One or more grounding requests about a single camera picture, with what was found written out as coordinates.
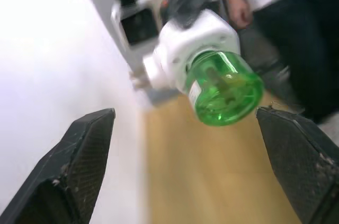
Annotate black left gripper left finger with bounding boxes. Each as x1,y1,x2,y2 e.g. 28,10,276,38
0,107,117,224

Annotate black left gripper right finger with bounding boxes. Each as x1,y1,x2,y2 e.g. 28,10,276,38
255,106,339,224

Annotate white mosquito repellent heater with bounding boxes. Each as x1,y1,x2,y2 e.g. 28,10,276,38
129,8,240,95

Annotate bystander's bare hand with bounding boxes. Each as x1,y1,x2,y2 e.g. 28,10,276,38
227,0,255,30

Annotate bystander in white shirt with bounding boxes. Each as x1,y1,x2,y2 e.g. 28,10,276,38
225,0,339,126

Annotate green liquid bottle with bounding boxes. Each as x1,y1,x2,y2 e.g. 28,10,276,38
184,51,266,128

